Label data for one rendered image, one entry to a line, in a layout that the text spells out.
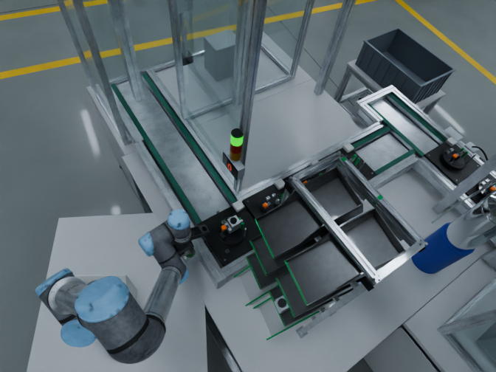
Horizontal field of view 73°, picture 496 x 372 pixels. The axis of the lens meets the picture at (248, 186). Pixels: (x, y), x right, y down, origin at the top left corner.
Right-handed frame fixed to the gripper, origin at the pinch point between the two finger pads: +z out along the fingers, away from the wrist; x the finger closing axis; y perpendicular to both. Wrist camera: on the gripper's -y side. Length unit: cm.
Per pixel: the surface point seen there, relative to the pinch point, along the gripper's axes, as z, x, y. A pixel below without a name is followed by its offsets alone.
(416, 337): 13, 84, -68
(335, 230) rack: -67, 40, -25
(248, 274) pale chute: -3.7, 23.6, -15.6
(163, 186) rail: 2.6, -37.9, -5.4
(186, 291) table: 12.7, 11.7, 8.7
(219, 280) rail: 2.6, 17.8, -5.0
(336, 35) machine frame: -32, -60, -128
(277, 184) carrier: 0, -8, -55
